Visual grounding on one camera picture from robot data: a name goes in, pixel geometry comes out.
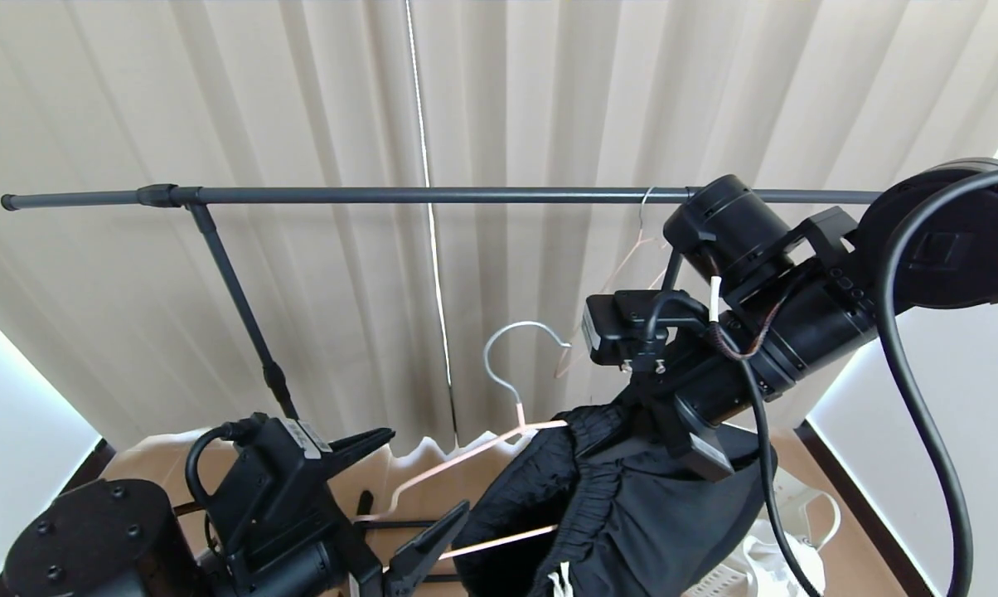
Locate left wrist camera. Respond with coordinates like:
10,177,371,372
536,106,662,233
209,415,334,552

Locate beige curtain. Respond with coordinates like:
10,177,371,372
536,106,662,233
0,0,998,465

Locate white laundry basket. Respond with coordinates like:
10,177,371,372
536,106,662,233
681,464,844,597

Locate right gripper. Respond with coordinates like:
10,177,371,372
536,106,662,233
632,286,877,483

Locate black clothes rack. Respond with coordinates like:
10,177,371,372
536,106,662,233
0,184,881,581

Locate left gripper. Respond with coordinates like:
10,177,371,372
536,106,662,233
217,427,471,597

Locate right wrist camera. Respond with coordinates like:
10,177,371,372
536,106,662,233
582,290,711,378

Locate pink clothes hanger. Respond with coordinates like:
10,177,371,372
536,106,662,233
354,322,573,561
553,187,674,380

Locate black trousers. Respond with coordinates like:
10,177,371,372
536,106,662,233
452,402,778,597

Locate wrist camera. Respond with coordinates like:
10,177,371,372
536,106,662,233
582,290,711,378
209,415,334,552

